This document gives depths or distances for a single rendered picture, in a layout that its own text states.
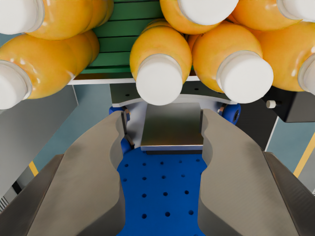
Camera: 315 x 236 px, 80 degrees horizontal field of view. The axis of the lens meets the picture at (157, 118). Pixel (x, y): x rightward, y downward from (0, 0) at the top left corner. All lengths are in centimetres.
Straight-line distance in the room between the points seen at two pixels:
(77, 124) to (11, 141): 73
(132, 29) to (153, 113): 15
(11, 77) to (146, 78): 12
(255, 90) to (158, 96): 8
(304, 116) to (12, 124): 100
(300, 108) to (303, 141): 162
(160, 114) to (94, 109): 123
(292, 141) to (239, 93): 176
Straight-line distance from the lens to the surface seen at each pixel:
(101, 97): 147
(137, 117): 39
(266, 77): 18
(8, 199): 241
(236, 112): 35
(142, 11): 36
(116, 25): 36
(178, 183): 31
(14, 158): 105
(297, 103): 34
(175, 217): 28
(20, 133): 106
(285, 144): 192
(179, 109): 35
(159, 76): 16
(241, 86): 17
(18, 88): 21
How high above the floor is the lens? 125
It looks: 58 degrees down
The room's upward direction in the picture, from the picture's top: 176 degrees counter-clockwise
